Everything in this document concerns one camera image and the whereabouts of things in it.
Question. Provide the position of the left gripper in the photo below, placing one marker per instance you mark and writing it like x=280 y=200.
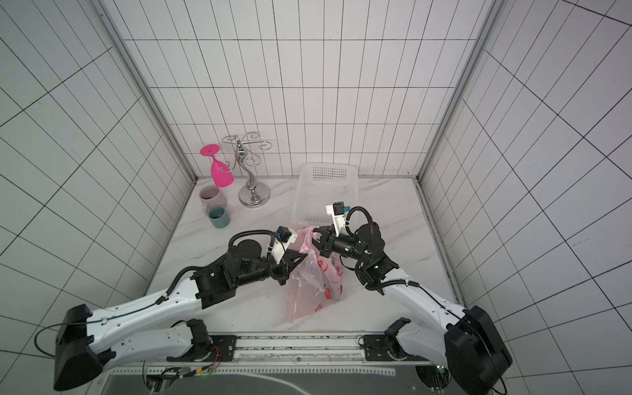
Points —
x=288 y=266

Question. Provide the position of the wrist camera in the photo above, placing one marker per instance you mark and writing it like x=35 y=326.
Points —
x=283 y=238
x=338 y=211

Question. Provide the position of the teal small cup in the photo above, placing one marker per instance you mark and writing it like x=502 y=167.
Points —
x=219 y=217

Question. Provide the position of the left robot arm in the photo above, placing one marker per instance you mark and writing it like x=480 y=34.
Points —
x=165 y=324

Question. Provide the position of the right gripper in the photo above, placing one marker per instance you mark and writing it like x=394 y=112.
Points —
x=323 y=240

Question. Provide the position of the silver glass holder stand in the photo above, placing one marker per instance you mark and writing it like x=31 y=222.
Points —
x=246 y=147

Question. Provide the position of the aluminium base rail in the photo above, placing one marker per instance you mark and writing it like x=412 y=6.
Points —
x=320 y=348

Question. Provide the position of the magenta wine glass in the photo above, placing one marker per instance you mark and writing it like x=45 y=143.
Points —
x=221 y=173

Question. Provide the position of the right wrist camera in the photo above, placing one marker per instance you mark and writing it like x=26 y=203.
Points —
x=338 y=211

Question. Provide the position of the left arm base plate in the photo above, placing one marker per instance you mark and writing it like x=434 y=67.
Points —
x=217 y=348

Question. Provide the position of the pink ceramic mug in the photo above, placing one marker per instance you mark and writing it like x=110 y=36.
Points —
x=210 y=197

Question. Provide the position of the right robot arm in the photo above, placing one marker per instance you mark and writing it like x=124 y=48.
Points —
x=464 y=341

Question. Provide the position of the pink plastic bag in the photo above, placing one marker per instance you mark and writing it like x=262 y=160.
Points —
x=316 y=283

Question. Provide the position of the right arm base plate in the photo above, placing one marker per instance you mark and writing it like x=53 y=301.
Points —
x=385 y=348

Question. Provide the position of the white plastic basket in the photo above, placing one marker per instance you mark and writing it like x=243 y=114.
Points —
x=322 y=184

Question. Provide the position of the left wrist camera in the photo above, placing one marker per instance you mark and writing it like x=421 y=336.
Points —
x=283 y=238

